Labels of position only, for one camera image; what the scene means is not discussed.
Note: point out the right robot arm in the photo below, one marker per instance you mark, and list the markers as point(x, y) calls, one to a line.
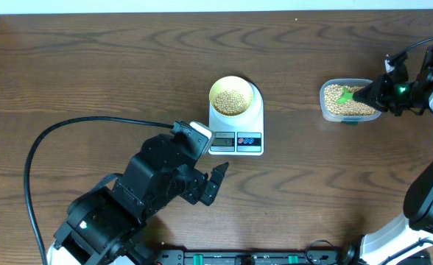
point(411, 231)

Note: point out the white digital kitchen scale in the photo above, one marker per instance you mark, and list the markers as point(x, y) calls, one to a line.
point(242, 134)

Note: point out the clear plastic container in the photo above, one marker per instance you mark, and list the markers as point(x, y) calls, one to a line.
point(337, 118)

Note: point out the green plastic measuring spoon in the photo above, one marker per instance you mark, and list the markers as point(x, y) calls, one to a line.
point(345, 97)

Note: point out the yellow plastic bowl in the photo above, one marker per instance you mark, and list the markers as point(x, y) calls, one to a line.
point(231, 83)

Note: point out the soybeans in container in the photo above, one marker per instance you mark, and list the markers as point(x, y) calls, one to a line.
point(351, 108)

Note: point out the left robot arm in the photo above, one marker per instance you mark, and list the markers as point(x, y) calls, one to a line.
point(107, 223)

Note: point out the green lid under container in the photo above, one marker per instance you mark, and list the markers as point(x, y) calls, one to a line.
point(350, 123)

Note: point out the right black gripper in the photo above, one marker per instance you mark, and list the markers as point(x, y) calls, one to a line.
point(376, 92)

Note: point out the soybeans in bowl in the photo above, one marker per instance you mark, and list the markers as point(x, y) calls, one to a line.
point(230, 103)

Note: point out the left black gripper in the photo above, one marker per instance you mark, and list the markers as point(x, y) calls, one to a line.
point(191, 191)

